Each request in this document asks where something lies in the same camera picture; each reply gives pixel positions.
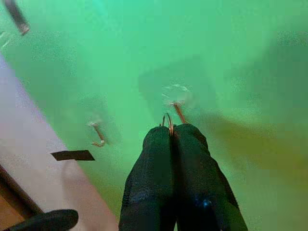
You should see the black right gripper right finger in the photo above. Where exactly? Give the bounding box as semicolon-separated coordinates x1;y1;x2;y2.
171;123;249;231

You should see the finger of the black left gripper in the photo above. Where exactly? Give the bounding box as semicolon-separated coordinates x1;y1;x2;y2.
6;208;79;231

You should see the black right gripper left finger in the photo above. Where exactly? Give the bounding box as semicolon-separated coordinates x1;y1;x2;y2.
118;126;178;231

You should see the metal wall hook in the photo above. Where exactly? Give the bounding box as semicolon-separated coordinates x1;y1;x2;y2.
169;102;189;125
87;121;107;148

